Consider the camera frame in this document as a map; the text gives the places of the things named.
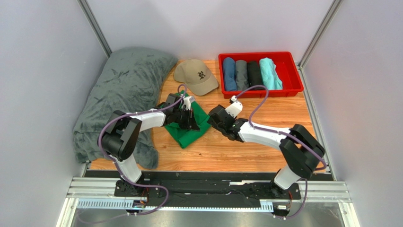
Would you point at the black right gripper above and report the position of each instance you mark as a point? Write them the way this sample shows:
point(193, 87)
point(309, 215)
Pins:
point(220, 119)

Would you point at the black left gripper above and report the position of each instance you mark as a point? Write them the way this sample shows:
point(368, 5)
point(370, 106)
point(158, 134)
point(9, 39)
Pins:
point(190, 123)

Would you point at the green t-shirt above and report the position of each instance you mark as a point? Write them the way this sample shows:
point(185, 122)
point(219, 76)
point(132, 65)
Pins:
point(184, 137)

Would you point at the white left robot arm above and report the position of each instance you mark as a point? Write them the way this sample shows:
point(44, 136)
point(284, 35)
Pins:
point(119, 137)

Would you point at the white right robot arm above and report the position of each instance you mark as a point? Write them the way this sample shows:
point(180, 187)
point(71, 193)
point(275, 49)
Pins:
point(300, 149)

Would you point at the tan baseball cap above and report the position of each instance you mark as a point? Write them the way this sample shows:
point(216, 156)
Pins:
point(196, 76)

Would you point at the black rolled t-shirt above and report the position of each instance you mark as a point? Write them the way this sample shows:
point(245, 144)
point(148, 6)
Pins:
point(254, 74)

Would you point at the grey rolled t-shirt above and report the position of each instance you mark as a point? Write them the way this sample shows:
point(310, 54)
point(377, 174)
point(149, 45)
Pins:
point(241, 75)

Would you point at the blue rolled t-shirt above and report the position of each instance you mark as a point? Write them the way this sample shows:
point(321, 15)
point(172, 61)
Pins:
point(229, 67)

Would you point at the turquoise rolled t-shirt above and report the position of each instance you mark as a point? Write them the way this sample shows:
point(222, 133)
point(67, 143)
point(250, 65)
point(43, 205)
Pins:
point(269, 75)

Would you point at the grey plush pillow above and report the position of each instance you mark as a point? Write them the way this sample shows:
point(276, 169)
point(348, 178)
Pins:
point(131, 81)

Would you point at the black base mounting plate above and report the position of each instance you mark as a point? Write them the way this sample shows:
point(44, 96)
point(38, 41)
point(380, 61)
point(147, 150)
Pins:
point(210, 189)

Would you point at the red plastic bin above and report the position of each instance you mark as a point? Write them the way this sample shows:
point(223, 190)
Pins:
point(285, 68)

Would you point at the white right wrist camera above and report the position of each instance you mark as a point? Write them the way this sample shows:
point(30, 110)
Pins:
point(235, 107)

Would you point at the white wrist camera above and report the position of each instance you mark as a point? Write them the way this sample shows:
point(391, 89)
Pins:
point(187, 103)
point(235, 107)

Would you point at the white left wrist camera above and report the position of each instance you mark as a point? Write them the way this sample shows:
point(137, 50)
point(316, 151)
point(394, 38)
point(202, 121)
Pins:
point(187, 103)

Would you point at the aluminium frame rail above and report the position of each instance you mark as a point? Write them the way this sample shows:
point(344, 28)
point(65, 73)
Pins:
point(90, 201)

